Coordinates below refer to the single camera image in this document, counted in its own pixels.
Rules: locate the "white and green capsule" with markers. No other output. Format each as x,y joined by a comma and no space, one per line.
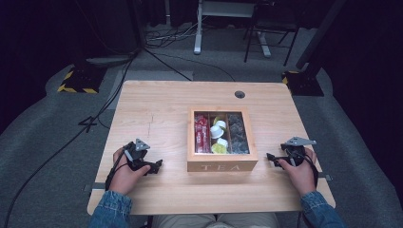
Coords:
221,122

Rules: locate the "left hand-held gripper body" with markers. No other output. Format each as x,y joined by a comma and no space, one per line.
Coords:
137,152

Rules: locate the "wooden box with glass lid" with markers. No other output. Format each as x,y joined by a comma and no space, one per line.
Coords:
221,164

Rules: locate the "person's left hand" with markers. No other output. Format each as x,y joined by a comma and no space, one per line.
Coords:
123,179

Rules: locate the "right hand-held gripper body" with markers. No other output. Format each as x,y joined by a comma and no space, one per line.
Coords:
296,152

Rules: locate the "white desk leg frame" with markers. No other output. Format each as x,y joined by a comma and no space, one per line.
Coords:
198,31

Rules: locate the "small white capsule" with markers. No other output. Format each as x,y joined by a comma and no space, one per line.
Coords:
223,142

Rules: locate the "black metal chair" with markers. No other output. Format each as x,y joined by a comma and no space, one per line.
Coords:
272,27

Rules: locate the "pile of dark packets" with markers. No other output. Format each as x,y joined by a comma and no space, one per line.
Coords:
238,134

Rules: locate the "slanted black pole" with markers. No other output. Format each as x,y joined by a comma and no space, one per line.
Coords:
320,31

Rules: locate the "grey metal table bracket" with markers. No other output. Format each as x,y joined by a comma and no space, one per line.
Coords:
92,186
326,177

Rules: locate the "person's right hand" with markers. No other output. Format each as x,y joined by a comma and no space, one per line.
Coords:
302,177

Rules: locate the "white capsule cup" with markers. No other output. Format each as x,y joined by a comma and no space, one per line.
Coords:
216,131

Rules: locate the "black yellow striped stand base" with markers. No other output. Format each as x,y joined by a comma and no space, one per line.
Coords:
304,84
80,80

